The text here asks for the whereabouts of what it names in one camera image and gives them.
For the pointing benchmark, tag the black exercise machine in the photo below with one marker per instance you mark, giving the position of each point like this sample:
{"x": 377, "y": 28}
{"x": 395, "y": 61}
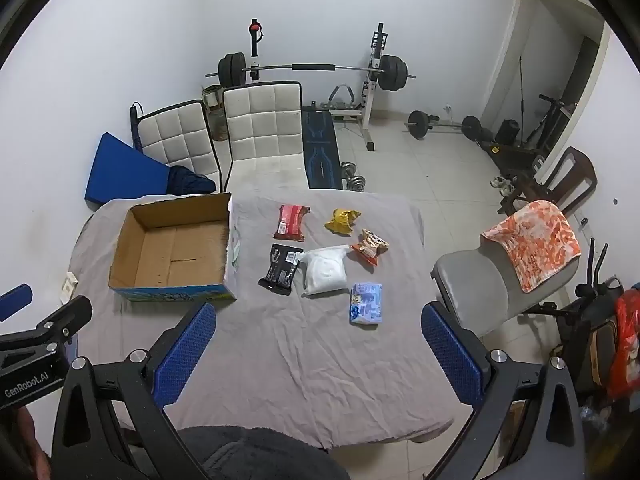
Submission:
{"x": 547, "y": 125}

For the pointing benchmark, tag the dark blue cloth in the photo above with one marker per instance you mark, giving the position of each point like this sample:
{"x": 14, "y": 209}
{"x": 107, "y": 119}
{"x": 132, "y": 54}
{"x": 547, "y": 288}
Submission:
{"x": 192, "y": 182}

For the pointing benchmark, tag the orange snack packet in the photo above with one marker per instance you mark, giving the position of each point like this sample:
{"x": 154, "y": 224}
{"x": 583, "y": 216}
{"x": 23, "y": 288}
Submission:
{"x": 369, "y": 247}

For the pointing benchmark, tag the white door frame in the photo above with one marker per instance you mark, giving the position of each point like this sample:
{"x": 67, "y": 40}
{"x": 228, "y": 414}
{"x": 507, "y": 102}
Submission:
{"x": 505, "y": 60}

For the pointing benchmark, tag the black weight bench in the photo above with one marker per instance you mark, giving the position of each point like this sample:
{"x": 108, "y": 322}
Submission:
{"x": 320, "y": 150}

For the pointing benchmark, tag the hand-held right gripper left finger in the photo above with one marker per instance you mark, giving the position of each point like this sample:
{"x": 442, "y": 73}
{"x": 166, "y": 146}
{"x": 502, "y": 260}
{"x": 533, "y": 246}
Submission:
{"x": 187, "y": 355}

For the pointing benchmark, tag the glass jar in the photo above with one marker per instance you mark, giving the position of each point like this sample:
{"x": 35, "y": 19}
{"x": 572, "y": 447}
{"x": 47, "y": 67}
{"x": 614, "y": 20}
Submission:
{"x": 215, "y": 115}

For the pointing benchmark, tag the black snack packet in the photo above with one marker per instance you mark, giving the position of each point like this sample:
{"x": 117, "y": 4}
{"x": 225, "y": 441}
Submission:
{"x": 280, "y": 267}

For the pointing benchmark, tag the chrome dumbbell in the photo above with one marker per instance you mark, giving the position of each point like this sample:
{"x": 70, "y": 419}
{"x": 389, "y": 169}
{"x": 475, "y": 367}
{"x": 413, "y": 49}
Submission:
{"x": 359, "y": 184}
{"x": 347, "y": 170}

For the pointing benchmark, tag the white powder bag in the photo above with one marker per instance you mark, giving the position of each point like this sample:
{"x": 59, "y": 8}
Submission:
{"x": 324, "y": 272}

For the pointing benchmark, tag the orange patterned towel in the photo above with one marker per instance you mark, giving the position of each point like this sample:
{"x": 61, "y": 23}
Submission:
{"x": 537, "y": 240}

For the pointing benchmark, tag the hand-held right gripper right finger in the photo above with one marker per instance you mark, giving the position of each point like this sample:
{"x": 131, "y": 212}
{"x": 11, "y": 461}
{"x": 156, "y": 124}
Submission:
{"x": 450, "y": 355}

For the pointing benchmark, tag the blue white snack packet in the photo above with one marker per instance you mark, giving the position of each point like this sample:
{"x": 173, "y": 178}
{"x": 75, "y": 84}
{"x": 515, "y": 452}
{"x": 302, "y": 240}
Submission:
{"x": 366, "y": 304}

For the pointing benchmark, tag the white padded chair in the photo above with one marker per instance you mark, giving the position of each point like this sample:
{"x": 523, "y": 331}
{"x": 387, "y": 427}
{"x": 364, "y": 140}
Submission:
{"x": 175, "y": 135}
{"x": 262, "y": 125}

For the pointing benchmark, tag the black exercise bike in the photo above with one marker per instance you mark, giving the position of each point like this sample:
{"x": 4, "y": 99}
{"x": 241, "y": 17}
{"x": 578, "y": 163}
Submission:
{"x": 585, "y": 310}

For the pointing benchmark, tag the blue foam mat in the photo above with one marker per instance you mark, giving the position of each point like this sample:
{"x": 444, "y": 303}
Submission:
{"x": 125, "y": 175}

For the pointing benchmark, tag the person's dark grey clothing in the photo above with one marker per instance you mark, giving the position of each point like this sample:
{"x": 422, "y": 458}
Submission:
{"x": 260, "y": 455}

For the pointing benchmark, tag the yellow snack packet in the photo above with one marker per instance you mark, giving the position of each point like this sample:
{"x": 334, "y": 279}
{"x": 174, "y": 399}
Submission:
{"x": 341, "y": 222}

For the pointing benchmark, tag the small white card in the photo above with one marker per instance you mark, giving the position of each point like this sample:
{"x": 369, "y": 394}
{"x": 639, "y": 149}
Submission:
{"x": 68, "y": 287}

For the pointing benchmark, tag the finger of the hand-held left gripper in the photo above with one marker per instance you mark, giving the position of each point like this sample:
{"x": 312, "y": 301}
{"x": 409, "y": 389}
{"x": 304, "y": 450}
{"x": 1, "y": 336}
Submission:
{"x": 14, "y": 301}
{"x": 65, "y": 317}

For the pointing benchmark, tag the grey tablecloth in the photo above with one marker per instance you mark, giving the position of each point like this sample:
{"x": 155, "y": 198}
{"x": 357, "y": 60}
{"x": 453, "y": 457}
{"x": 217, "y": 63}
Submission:
{"x": 310, "y": 360}

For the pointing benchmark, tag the short barbell with black plates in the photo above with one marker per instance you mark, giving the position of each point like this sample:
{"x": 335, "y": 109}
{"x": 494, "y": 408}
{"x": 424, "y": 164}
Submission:
{"x": 417, "y": 124}

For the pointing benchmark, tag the green white paper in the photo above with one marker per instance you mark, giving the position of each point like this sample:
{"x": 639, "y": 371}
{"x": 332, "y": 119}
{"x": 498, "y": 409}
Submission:
{"x": 236, "y": 252}

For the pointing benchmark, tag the grey chair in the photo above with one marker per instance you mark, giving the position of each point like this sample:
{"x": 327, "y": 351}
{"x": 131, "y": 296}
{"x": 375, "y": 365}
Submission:
{"x": 475, "y": 285}

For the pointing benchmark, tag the cardboard box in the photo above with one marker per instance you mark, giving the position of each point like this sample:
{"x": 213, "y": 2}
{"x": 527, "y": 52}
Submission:
{"x": 165, "y": 255}

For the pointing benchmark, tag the brown wooden chair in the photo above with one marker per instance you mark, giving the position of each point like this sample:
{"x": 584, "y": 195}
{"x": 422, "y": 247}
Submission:
{"x": 575, "y": 175}

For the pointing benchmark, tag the red snack packet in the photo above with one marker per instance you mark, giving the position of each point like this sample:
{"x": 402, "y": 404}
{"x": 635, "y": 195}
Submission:
{"x": 291, "y": 222}

